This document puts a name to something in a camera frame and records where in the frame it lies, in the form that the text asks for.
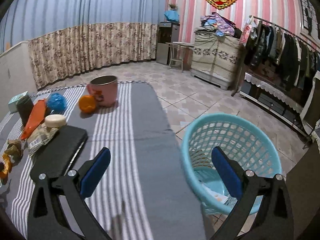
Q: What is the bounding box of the paper scrap in basket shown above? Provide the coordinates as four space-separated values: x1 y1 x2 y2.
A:
199 180 229 204

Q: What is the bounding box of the black cylindrical can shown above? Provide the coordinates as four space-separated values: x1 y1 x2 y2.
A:
16 95 34 126

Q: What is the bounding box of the cloth covered cabinet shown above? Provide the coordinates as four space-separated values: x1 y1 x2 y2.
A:
191 33 241 90

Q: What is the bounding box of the pile of folded clothes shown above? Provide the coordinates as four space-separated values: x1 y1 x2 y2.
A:
194 12 242 38

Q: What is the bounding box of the floral beige curtain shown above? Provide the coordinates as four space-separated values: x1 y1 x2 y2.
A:
28 22 158 89

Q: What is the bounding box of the crinkled snack wrapper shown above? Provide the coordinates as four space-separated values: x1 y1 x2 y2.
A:
27 124 59 157

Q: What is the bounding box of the light blue tissue box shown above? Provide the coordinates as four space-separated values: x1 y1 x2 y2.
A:
8 91 29 113

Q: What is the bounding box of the turquoise plastic laundry basket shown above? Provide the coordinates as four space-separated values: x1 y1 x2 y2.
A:
181 113 282 215

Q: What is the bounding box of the crumpled blue plastic bag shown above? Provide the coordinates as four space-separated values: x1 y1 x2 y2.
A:
46 93 67 112

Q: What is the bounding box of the low shelf with lace cover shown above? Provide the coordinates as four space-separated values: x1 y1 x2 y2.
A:
238 71 310 138

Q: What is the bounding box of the pink metal mug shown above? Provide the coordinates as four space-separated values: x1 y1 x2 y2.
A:
87 75 118 107

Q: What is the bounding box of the orange peel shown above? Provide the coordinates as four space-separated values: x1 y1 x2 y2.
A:
0 154 12 179

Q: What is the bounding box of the clothes rack with garments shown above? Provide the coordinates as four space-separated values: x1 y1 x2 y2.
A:
240 15 319 89

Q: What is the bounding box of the black glasses case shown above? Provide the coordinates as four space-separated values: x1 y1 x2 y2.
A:
30 125 88 181

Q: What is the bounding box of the whole orange fruit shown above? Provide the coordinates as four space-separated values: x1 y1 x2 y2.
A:
78 95 97 114

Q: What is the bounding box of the grey striped tablecloth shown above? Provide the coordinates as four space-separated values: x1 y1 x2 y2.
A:
1 82 206 239

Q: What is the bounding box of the water dispenser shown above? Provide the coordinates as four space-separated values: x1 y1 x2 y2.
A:
156 22 180 65

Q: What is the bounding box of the small metal stool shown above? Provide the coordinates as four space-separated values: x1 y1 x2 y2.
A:
166 41 194 72

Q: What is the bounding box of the blue bag on dispenser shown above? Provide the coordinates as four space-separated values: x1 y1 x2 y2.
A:
164 10 180 23

